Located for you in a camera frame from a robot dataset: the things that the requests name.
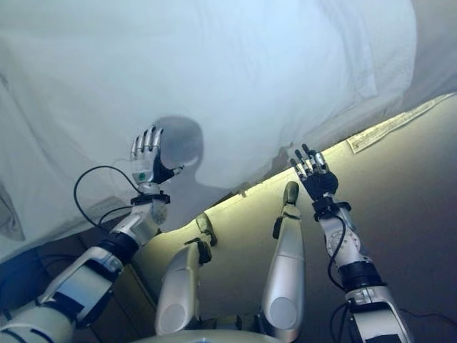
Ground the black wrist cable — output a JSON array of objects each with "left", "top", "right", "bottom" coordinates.
[
  {"left": 326, "top": 214, "right": 457, "bottom": 343},
  {"left": 73, "top": 166, "right": 140, "bottom": 229}
]

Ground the beige bed blanket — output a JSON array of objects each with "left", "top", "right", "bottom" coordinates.
[{"left": 346, "top": 0, "right": 457, "bottom": 154}]

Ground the white duvet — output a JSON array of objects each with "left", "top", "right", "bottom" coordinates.
[{"left": 0, "top": 0, "right": 418, "bottom": 244}]

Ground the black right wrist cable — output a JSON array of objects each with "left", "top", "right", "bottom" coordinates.
[{"left": 326, "top": 214, "right": 457, "bottom": 343}]

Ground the silver right robot leg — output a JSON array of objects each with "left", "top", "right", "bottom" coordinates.
[{"left": 260, "top": 180, "right": 306, "bottom": 340}]

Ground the silver robot leg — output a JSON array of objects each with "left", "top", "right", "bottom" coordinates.
[
  {"left": 155, "top": 212, "right": 219, "bottom": 337},
  {"left": 260, "top": 180, "right": 306, "bottom": 340}
]

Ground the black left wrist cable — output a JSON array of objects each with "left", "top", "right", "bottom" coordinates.
[{"left": 73, "top": 166, "right": 140, "bottom": 229}]

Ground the silver left robot leg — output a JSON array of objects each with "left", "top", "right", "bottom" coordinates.
[{"left": 155, "top": 212, "right": 219, "bottom": 337}]

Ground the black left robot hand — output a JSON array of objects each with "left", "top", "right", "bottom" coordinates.
[{"left": 129, "top": 124, "right": 185, "bottom": 187}]

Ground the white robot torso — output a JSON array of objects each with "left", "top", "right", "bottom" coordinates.
[{"left": 142, "top": 330, "right": 272, "bottom": 343}]

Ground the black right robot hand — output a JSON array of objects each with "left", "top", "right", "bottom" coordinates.
[{"left": 289, "top": 143, "right": 339, "bottom": 201}]

